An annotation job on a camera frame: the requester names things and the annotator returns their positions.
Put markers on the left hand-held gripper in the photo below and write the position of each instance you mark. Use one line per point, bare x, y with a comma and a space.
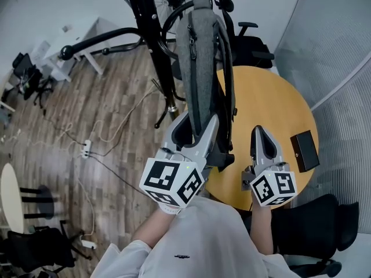
168, 181

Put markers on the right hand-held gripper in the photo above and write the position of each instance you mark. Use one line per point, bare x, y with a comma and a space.
275, 188

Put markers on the grey backpack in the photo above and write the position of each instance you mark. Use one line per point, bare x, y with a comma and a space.
200, 68

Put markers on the black coat stand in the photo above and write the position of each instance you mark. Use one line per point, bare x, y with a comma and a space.
150, 39

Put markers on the person's left forearm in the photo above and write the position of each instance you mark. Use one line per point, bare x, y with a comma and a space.
153, 230

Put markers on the person's right forearm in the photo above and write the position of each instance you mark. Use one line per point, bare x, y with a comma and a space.
261, 227

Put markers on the black box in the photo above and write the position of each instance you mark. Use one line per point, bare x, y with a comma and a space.
305, 150

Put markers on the round wooden table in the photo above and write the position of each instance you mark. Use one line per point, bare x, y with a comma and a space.
266, 103

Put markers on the white wristband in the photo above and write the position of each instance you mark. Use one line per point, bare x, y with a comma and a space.
169, 209

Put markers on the black office chair with headrest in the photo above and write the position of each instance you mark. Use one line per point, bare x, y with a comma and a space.
307, 227

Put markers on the white power strip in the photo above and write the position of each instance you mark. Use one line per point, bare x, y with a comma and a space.
87, 148

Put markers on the person's white shirt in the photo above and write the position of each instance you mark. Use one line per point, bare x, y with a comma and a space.
208, 242

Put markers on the black office chair with armrests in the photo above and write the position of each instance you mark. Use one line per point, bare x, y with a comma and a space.
249, 48

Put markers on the white power adapter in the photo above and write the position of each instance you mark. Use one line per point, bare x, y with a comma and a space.
89, 244

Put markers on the white desk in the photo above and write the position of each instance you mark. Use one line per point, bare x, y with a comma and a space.
98, 25

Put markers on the white storage box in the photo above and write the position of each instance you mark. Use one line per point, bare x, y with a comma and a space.
40, 51

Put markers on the white round table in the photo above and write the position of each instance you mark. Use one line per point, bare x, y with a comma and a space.
11, 198

